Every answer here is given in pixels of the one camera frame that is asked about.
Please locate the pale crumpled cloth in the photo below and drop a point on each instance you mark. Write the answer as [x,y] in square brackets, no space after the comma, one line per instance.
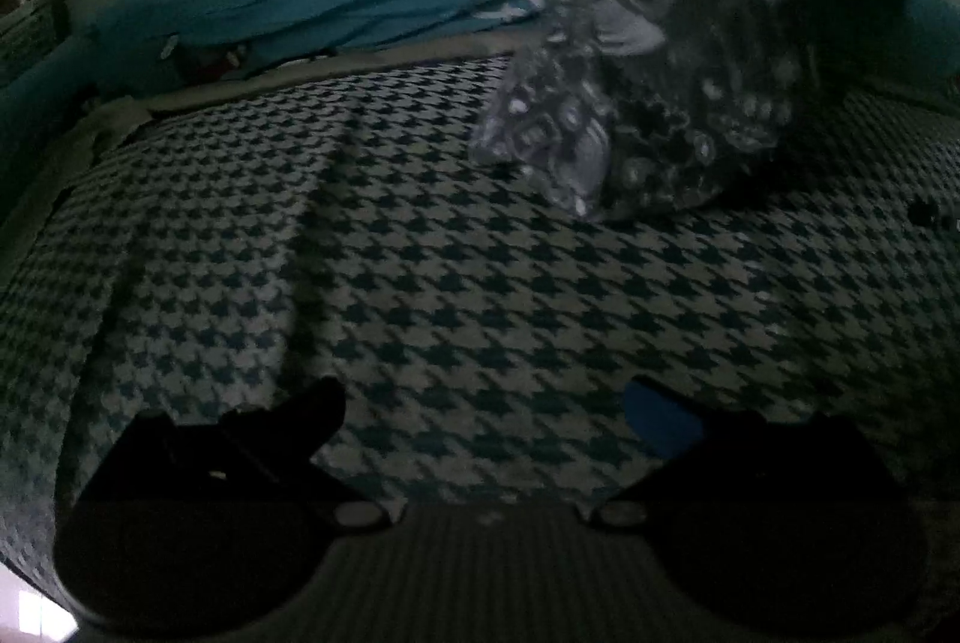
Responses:
[101,122]

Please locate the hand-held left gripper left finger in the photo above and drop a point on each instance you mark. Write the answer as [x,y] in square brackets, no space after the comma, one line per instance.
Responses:
[315,410]

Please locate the dark doodle print jacket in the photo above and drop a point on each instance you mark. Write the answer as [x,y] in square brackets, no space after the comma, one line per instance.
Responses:
[675,88]

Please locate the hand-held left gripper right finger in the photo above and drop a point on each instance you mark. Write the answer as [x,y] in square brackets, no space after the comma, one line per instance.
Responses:
[658,418]

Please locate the houndstooth bed mat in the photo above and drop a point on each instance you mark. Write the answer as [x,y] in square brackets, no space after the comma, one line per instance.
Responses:
[450,275]

